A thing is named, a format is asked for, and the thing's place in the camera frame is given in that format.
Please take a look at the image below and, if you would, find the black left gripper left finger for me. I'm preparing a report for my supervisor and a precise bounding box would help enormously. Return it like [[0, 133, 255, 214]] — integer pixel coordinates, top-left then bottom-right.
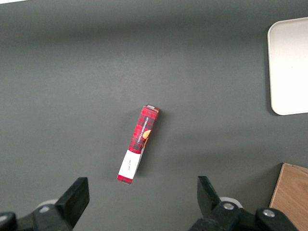
[[0, 177, 90, 231]]

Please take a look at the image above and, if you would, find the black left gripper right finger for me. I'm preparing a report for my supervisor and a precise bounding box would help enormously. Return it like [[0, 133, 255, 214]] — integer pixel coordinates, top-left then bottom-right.
[[189, 176, 298, 231]]

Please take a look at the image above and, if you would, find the red plaid cookie box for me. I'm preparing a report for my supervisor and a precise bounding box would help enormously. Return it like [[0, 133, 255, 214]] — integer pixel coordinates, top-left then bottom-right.
[[116, 104, 161, 185]]

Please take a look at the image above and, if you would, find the dark grey table mat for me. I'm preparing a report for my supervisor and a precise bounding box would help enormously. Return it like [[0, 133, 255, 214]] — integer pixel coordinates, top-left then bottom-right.
[[0, 0, 308, 231]]

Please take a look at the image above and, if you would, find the wooden drawer cabinet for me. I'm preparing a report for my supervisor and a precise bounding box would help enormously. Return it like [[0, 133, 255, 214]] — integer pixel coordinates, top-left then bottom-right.
[[269, 162, 308, 229]]

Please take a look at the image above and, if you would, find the beige rectangular tray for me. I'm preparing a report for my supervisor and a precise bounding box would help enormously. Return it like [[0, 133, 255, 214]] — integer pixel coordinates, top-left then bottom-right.
[[267, 17, 308, 116]]

